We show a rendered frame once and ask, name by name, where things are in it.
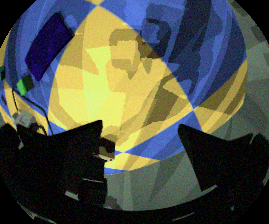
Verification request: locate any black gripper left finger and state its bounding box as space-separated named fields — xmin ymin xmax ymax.
xmin=16 ymin=120 xmax=103 ymax=194

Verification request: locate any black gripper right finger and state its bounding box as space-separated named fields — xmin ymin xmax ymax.
xmin=177 ymin=124 xmax=252 ymax=192

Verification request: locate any teal rounded block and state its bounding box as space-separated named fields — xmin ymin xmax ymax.
xmin=0 ymin=67 xmax=5 ymax=80

